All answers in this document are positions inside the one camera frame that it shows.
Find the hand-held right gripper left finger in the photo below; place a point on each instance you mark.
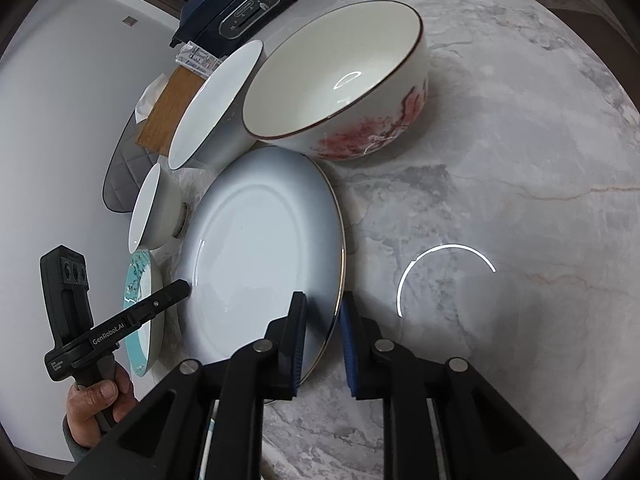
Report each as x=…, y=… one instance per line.
x=300, y=340

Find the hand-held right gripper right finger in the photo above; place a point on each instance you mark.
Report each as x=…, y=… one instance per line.
x=350, y=350

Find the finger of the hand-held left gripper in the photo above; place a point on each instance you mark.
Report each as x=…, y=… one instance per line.
x=167, y=296

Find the teal patterned plate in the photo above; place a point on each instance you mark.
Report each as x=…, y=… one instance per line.
x=140, y=275

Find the large pale gold-rimmed plate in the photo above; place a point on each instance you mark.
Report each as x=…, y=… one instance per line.
x=250, y=250

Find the medium white bowl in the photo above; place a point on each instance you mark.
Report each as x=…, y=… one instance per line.
x=210, y=105

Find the red floral brown-rimmed bowl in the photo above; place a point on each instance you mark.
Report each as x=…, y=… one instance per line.
x=325, y=75

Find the person's left hand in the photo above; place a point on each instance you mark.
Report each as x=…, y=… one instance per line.
x=87, y=405

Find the small white bowl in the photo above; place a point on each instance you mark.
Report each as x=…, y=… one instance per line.
x=150, y=205

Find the grey quilted chair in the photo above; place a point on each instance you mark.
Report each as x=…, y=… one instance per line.
x=122, y=175

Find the wooden tissue box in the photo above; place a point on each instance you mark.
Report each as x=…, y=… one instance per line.
x=165, y=115

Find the white tissue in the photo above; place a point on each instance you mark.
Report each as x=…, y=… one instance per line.
x=150, y=97

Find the small white carton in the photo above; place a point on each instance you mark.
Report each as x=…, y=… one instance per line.
x=200, y=59

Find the dark blue electric grill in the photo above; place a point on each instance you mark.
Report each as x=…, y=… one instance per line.
x=240, y=5

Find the wall switch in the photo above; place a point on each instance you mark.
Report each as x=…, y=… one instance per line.
x=129, y=21

